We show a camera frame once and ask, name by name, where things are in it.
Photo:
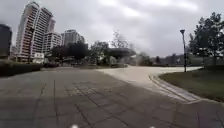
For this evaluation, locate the leafy green tree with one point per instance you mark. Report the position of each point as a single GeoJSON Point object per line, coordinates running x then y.
{"type": "Point", "coordinates": [99, 50]}

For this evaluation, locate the bare pale tree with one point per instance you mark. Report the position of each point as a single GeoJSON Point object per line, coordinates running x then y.
{"type": "Point", "coordinates": [119, 40]}

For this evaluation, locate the clump of dark trees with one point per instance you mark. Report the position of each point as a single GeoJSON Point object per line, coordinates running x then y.
{"type": "Point", "coordinates": [71, 50]}

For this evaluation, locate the grey stone slab path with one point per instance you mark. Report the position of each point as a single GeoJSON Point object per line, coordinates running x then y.
{"type": "Point", "coordinates": [86, 100]}

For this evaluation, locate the grey tower building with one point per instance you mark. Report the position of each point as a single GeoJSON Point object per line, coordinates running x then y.
{"type": "Point", "coordinates": [71, 37]}

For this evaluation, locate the distant row of trees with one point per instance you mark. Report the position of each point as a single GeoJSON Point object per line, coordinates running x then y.
{"type": "Point", "coordinates": [166, 60]}

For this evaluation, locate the white mid-rise block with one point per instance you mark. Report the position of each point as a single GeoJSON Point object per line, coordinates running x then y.
{"type": "Point", "coordinates": [52, 41]}

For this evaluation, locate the pale stone kerb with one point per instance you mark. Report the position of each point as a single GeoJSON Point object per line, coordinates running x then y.
{"type": "Point", "coordinates": [173, 89]}

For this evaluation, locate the robot's own part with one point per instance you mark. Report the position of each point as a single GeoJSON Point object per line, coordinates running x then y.
{"type": "Point", "coordinates": [74, 126]}

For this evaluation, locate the tall white high-rise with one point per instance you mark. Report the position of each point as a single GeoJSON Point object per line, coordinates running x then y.
{"type": "Point", "coordinates": [31, 30]}

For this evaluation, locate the grass lawn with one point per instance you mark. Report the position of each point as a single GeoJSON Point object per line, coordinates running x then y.
{"type": "Point", "coordinates": [200, 83]}

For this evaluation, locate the dark low hedge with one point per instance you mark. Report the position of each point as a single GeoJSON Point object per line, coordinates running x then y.
{"type": "Point", "coordinates": [16, 68]}

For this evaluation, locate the tall dark conifer tree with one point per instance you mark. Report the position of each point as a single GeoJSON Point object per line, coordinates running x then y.
{"type": "Point", "coordinates": [208, 36]}

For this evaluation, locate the dark glass building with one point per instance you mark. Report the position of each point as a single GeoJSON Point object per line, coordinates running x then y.
{"type": "Point", "coordinates": [5, 41]}

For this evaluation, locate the dark street lamp post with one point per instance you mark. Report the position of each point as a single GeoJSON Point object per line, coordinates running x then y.
{"type": "Point", "coordinates": [184, 50]}

